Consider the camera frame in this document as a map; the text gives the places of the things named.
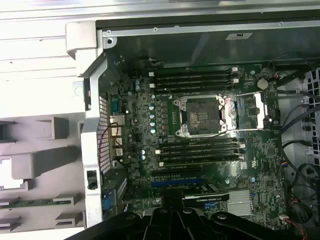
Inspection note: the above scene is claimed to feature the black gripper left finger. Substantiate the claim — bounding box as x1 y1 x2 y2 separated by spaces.
65 196 181 240

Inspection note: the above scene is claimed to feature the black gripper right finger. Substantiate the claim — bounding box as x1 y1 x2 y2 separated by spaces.
172 196 301 240

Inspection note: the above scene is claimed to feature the CPU socket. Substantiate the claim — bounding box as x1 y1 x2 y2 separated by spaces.
173 95 228 139

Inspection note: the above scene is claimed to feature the blue expansion slot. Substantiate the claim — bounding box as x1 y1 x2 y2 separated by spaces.
151 180 204 189

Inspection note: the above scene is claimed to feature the silver finned chipset heatsink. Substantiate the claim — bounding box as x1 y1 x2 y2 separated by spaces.
226 189 253 216

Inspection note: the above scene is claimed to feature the green motherboard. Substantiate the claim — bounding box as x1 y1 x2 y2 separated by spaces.
106 63 288 227

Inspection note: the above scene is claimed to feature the black and silver PC case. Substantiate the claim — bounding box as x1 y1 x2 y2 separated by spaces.
65 9 320 240

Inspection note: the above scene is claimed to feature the grey parts rack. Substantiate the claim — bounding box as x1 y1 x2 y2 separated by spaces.
0 116 87 228

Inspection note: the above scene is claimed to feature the green RAM stick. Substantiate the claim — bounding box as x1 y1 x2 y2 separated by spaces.
0 197 75 208

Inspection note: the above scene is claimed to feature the silver coin battery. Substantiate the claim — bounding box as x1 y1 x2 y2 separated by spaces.
256 78 269 90

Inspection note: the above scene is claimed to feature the white case sticker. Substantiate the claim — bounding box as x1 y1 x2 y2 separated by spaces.
224 32 253 41

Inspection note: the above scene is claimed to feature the metal locking lever wire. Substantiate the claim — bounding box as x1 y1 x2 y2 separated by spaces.
183 129 227 139

